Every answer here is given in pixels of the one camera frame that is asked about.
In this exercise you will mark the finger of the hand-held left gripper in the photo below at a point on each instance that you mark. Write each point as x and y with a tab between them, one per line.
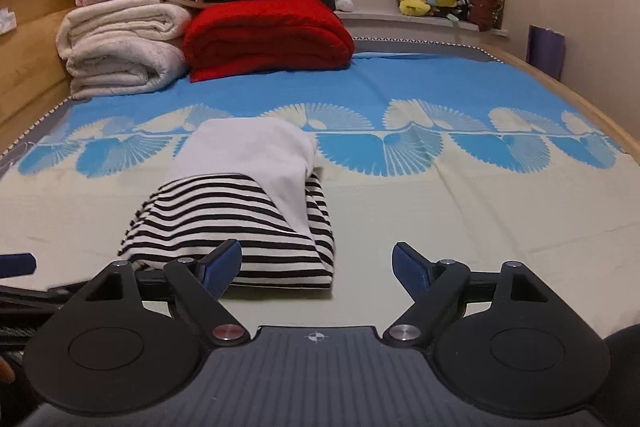
17	265

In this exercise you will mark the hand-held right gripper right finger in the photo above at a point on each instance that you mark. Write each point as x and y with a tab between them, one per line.
412	269

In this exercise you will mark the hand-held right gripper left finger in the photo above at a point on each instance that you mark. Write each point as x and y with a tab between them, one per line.
220	267

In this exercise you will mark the striped shirt with white vest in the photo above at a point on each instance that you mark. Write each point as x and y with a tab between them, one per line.
225	207

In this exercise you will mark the blue and cream bed blanket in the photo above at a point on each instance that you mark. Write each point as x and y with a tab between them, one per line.
450	217

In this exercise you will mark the wooden headboard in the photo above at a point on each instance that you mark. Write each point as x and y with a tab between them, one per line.
30	57

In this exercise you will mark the red folded blanket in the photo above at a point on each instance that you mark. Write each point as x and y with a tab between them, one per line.
265	37

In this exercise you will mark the white rolled quilt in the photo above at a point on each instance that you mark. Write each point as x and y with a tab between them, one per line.
120	52

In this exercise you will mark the white window sill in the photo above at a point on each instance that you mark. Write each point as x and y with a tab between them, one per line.
400	24

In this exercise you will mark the tissue pack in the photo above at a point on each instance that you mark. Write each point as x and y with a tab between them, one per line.
7	19

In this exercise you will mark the purple bag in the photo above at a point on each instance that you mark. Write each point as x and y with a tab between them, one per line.
546	53

